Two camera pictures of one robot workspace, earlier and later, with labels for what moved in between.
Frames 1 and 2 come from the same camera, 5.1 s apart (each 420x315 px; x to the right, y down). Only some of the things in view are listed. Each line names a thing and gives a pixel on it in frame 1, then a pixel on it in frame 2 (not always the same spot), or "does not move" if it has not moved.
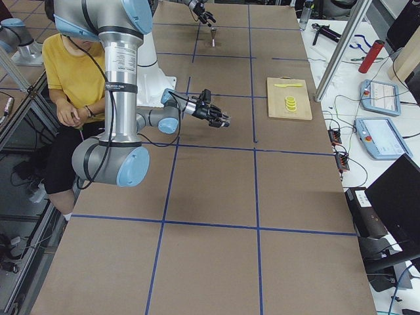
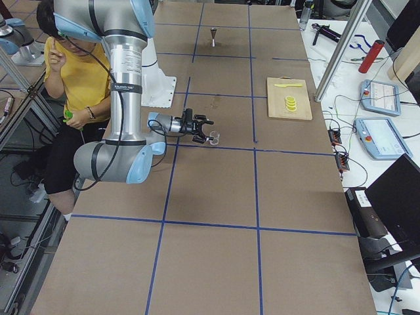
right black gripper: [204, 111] → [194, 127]
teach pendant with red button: [380, 97] does not move
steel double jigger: [213, 32] does not move
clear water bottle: [306, 15] does not move
